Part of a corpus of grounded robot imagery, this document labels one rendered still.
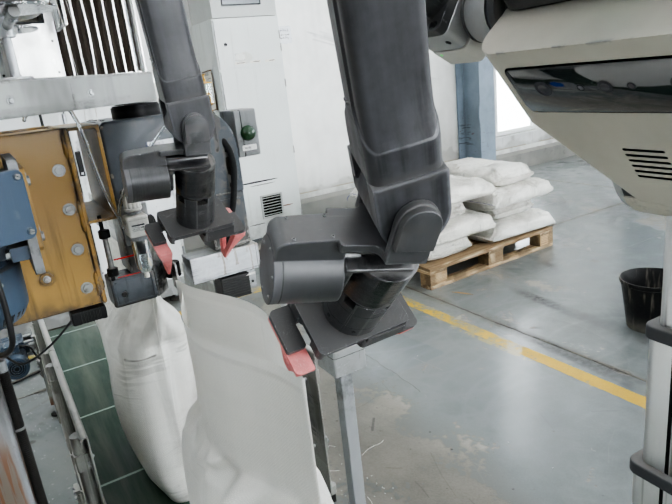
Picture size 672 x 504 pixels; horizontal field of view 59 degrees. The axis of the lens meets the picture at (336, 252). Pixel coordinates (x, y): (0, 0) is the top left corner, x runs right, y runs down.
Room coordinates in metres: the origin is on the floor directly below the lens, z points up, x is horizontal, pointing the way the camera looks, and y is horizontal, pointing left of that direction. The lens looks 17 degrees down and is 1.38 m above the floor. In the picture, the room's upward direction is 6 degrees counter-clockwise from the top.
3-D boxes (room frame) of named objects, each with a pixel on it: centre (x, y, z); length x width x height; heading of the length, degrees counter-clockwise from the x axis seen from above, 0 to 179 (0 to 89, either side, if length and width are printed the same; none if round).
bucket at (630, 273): (2.68, -1.53, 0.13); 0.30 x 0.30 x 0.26
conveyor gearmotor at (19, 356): (2.38, 1.43, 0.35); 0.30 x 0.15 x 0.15; 30
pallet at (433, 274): (4.14, -0.87, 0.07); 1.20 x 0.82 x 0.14; 122
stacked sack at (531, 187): (4.13, -1.23, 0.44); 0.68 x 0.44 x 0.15; 120
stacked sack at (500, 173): (4.32, -1.14, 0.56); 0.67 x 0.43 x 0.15; 30
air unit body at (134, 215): (1.02, 0.34, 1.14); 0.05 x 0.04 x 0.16; 120
